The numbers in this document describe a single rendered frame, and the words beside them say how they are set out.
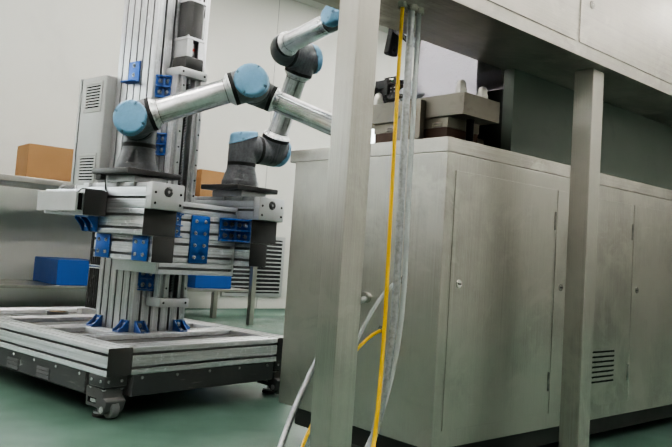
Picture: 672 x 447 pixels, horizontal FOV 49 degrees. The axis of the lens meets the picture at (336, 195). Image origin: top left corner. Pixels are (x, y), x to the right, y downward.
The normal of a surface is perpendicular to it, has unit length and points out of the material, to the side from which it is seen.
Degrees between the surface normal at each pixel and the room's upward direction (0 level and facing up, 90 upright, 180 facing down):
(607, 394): 90
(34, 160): 90
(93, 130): 90
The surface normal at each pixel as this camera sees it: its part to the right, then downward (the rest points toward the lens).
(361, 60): 0.66, -0.01
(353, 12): -0.74, -0.11
